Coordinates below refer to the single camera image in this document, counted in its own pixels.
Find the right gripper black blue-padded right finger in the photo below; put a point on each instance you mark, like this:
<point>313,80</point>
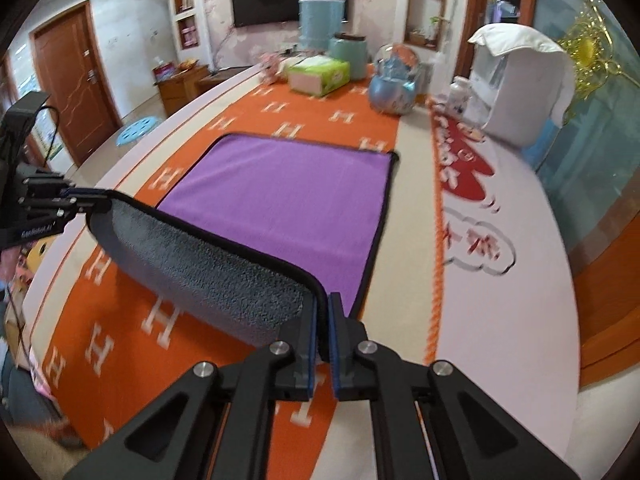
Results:
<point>430,421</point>

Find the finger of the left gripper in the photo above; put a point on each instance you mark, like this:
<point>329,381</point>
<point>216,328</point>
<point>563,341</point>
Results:
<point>69,210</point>
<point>82,196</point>

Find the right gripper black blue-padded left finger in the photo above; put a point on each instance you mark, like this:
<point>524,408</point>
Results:
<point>214,422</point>

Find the purple grey microfiber towel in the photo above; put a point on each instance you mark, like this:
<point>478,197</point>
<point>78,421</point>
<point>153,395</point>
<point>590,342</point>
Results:
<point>256,226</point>

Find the blue plastic stool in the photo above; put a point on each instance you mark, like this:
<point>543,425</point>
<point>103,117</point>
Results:
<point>135,131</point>

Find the orange H-pattern blanket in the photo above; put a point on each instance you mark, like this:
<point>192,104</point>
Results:
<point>112,326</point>

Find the white printed tablecloth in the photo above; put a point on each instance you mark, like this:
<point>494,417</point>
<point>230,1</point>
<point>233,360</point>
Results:
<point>471,267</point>

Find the brown wooden door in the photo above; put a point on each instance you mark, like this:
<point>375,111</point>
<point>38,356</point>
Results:
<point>69,67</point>

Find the wooden tv cabinet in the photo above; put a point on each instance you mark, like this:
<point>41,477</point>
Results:
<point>183,88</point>

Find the pink toy figurine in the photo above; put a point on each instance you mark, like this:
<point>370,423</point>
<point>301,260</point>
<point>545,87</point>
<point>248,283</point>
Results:
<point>269,64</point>

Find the green tissue box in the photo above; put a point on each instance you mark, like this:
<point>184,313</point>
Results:
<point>318,75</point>

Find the light blue cylindrical container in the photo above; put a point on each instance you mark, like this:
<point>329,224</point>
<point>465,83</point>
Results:
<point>319,21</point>

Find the teal lidded canister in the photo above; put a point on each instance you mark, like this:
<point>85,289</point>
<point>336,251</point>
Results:
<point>352,49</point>

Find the white water dispenser appliance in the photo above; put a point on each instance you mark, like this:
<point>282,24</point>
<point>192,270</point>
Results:
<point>486,73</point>

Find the white pill bottle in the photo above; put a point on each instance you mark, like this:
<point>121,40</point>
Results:
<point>460,93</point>

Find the white folded cloth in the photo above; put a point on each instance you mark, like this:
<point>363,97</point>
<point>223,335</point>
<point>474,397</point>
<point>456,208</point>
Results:
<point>520,40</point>

